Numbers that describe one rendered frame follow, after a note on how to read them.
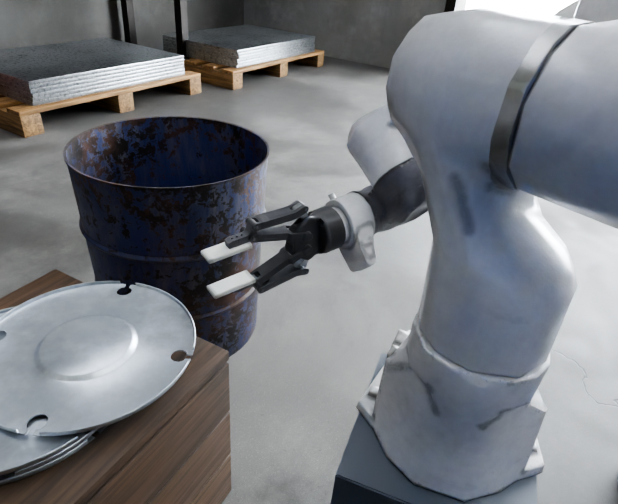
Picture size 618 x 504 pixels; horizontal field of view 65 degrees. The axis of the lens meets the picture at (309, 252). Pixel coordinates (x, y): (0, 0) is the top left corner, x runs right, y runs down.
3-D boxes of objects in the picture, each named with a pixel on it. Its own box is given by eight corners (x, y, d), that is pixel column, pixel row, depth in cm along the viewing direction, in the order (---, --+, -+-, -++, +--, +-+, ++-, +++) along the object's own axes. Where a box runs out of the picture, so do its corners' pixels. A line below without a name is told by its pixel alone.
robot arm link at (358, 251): (344, 184, 85) (318, 192, 83) (393, 214, 77) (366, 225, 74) (342, 242, 93) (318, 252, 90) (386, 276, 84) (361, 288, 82)
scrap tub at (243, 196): (183, 258, 154) (171, 105, 128) (294, 309, 136) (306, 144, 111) (64, 329, 123) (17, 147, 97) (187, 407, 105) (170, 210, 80)
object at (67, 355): (-97, 422, 55) (-99, 417, 55) (41, 276, 79) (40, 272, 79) (155, 450, 54) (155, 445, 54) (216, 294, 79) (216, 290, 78)
